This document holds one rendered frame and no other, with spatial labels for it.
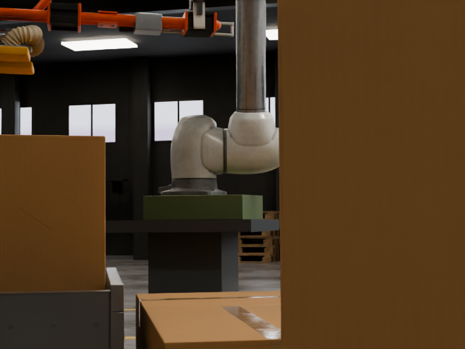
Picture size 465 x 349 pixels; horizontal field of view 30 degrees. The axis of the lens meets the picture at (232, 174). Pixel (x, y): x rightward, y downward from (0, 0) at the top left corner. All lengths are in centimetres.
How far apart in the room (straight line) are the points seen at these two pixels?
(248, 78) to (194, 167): 35
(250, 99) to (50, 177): 104
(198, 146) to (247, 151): 16
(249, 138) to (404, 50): 230
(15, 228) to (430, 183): 156
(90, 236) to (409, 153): 153
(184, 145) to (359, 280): 234
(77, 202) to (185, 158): 90
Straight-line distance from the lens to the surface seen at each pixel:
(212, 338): 151
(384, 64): 60
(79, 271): 207
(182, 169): 291
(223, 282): 285
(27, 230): 206
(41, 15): 229
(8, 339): 194
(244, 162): 291
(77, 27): 229
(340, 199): 59
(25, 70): 237
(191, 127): 291
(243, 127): 290
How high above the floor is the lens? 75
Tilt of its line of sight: 3 degrees up
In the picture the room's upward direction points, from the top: straight up
